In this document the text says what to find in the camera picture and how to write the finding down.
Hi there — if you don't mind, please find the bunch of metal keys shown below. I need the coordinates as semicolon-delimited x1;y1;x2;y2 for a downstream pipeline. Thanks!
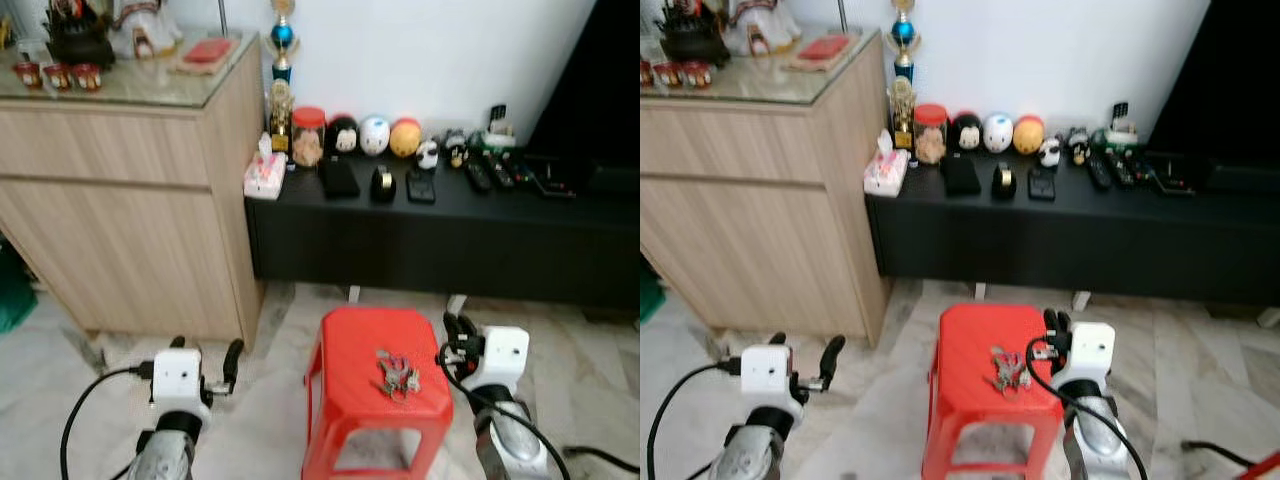
987;344;1034;400
374;347;422;402

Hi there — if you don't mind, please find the black low TV console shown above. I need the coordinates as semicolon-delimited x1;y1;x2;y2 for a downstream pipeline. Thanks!
245;148;641;317
865;146;1280;313

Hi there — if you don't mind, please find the red plastic stool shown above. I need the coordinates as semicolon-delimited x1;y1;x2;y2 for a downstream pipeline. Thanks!
302;306;455;480
921;303;1067;480

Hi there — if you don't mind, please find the light wooden cabinet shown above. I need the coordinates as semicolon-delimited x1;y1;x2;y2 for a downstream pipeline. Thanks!
0;30;267;348
640;30;892;348

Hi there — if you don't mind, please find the green container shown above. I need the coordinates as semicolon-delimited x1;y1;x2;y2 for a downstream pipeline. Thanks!
0;238;40;334
640;260;664;324

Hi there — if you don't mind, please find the black flat keypad device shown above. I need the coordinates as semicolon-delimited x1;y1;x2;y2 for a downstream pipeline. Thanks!
1027;164;1060;203
405;166;438;206

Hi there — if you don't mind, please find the pink white tissue box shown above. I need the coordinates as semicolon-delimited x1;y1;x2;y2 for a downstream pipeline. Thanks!
243;138;290;202
864;133;912;198

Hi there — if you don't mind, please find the orange round figure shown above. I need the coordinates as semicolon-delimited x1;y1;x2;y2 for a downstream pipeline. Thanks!
1011;113;1047;157
388;116;424;159

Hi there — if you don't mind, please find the white round figure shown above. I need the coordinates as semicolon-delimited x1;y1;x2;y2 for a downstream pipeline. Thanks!
358;114;392;158
981;111;1016;155

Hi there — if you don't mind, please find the white green desk holder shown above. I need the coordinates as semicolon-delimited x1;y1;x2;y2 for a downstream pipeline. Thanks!
481;104;519;152
1104;100;1142;148

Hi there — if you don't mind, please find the black round figure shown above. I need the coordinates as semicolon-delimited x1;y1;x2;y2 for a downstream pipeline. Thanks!
948;111;984;154
326;114;361;157

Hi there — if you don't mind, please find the clear jar with red lid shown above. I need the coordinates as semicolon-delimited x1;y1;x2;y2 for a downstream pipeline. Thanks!
290;105;328;169
911;102;950;166

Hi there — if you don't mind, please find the small gold trophy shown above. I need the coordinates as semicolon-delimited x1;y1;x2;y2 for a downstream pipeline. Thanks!
887;76;918;150
265;80;295;154

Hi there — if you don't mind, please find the black television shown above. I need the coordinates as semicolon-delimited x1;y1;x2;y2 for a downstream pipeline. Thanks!
1147;0;1280;194
524;0;641;197

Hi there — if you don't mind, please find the small wooden tray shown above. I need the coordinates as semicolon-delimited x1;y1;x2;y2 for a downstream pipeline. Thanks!
783;34;862;74
168;36;242;77

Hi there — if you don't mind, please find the red flat book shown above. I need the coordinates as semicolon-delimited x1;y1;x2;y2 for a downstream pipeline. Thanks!
183;37;237;66
799;35;854;62

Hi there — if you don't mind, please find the black incense burner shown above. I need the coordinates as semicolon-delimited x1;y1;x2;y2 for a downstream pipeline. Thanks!
661;0;732;68
44;0;117;70

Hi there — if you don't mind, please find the white ceramic figurine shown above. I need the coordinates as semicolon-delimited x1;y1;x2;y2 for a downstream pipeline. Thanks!
724;0;802;58
109;0;185;62

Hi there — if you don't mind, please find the tall blue gold trophy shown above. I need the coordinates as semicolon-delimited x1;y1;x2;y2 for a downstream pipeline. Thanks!
889;0;922;84
268;0;300;87

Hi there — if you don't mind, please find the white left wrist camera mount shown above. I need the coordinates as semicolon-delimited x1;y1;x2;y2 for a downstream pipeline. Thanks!
739;344;803;421
150;347;213;429

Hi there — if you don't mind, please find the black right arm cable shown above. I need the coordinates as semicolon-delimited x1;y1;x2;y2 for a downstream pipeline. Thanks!
1025;337;1151;480
437;344;573;480

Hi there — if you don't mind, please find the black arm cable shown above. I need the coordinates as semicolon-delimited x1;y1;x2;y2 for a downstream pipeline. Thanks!
60;364;154;480
1025;337;1151;480
648;361;744;480
437;344;573;480

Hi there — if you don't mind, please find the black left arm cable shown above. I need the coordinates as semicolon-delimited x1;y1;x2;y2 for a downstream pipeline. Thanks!
648;361;744;480
60;364;154;480

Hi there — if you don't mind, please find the black floor cable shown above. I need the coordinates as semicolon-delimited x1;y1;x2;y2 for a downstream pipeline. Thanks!
562;444;641;474
1180;439;1258;470

